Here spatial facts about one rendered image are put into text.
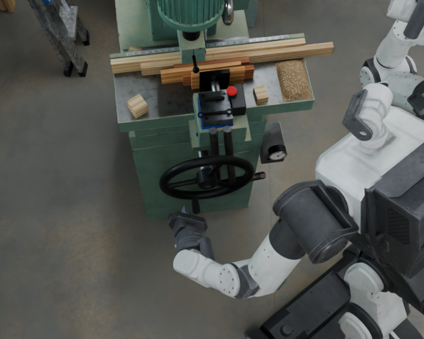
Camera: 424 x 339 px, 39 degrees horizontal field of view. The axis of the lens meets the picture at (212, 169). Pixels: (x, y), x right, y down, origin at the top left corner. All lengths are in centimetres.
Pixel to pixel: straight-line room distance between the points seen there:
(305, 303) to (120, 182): 97
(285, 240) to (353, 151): 24
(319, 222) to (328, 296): 120
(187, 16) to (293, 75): 45
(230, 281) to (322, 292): 101
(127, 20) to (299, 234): 116
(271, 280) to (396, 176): 36
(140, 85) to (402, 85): 78
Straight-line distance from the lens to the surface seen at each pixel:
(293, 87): 186
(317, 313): 238
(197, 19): 158
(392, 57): 162
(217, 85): 180
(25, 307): 263
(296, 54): 193
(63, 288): 261
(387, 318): 191
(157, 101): 184
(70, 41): 284
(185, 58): 177
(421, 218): 121
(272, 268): 134
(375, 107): 126
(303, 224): 123
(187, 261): 163
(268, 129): 213
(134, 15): 216
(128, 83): 189
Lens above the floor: 249
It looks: 66 degrees down
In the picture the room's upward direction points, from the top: 3 degrees clockwise
